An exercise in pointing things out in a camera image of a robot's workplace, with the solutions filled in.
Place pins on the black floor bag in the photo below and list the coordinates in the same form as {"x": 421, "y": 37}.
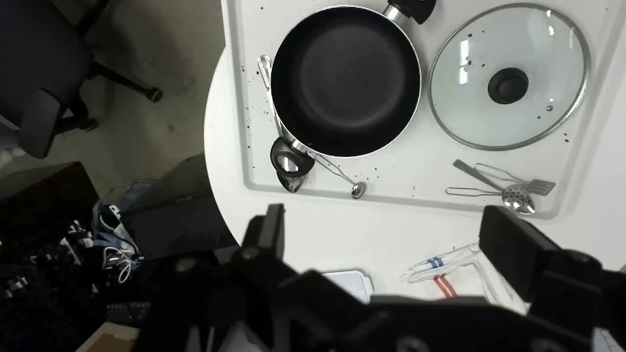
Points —
{"x": 176, "y": 208}

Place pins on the white towel with red stripes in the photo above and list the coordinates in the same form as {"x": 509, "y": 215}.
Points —
{"x": 444, "y": 284}

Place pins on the black office chair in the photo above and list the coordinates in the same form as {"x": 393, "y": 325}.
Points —
{"x": 39, "y": 71}

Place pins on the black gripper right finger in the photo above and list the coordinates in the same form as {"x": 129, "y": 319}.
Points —
{"x": 515, "y": 247}

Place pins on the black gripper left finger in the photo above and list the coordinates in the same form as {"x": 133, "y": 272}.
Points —
{"x": 274, "y": 227}

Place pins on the white towel with blue stripes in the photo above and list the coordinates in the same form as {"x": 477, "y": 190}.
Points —
{"x": 432, "y": 264}

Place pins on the black suitcase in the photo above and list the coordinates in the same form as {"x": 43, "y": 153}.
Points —
{"x": 45, "y": 202}

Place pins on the glass lid with black knob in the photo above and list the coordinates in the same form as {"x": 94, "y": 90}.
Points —
{"x": 470, "y": 98}

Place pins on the clear plastic container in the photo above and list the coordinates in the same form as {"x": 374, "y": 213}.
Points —
{"x": 352, "y": 284}

